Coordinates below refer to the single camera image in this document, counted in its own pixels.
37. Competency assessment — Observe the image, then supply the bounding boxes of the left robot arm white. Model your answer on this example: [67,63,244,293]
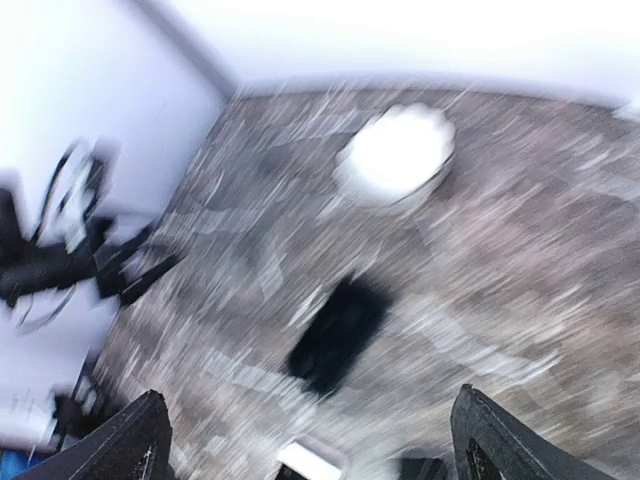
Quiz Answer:
[1,140,183,336]

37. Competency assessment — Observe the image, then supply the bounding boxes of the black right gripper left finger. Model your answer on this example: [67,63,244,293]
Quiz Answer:
[29,390,172,479]

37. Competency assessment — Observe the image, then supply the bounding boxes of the white scalloped ceramic bowl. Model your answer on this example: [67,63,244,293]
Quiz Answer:
[333,103,456,207]

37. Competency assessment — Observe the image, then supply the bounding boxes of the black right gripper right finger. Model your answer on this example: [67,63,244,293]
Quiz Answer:
[450,384,610,480]

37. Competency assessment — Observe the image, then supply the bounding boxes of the pink phone case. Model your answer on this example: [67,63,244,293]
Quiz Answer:
[274,436,349,480]

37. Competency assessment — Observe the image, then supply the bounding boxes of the black phone case with ring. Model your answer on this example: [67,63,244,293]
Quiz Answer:
[286,274,395,397]

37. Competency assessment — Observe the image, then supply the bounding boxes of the black frame post left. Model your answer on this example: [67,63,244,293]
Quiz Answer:
[130,1,239,102]

